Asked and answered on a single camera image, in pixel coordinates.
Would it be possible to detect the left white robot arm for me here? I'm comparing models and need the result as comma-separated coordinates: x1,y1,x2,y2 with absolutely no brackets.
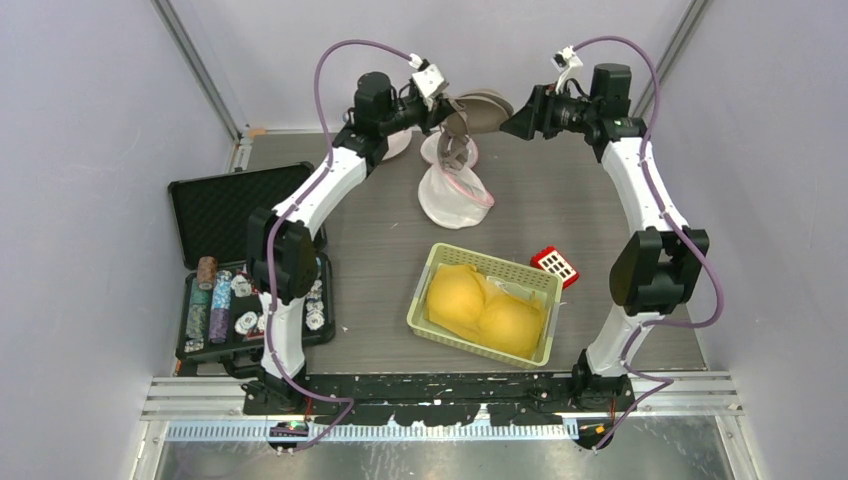
246,72,458,414

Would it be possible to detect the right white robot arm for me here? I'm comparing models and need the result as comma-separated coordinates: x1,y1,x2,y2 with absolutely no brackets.
500,63,709,411

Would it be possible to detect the green plastic basket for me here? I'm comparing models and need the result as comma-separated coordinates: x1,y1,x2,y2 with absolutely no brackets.
407,243,562,369

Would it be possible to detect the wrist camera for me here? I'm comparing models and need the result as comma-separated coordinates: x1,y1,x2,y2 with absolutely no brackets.
408,53,449,110
551,46,583,94

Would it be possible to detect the white grey-zipper laundry bag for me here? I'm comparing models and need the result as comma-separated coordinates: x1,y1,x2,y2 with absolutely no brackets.
342,109,412,162

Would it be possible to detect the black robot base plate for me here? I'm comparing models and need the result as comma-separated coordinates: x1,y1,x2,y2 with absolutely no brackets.
241,372,634,427

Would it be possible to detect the white pink-zipper laundry bag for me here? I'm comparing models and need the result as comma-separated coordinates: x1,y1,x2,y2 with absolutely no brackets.
417,132,495,230

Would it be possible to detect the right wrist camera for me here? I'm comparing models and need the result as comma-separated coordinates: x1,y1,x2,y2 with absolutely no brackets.
551,46,583,94

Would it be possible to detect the teal poker chip stack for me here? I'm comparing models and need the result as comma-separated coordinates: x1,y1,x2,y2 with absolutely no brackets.
185,279,211,340

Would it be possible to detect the yellow bra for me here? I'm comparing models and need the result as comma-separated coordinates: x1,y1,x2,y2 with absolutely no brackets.
426,265,547,359

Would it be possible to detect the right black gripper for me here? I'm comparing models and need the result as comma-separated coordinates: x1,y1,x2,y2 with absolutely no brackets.
499,81,597,141

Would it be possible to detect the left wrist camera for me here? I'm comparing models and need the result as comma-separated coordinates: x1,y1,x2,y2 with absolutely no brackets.
408,53,449,110

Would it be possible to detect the purple poker chip stack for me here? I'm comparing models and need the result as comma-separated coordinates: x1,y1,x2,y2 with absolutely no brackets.
208,270,233,344

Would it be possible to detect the black poker chip case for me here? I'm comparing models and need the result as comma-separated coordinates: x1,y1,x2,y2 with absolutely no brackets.
168,162,314,378

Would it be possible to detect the red toy block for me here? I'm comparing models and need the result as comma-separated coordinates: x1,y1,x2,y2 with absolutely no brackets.
530,245,580,289

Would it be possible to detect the brown poker chip stack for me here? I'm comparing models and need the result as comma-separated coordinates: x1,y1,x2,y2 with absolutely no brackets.
196,256,218,291

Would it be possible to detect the taupe bra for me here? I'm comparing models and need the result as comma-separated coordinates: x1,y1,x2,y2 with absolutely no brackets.
435,89,514,171

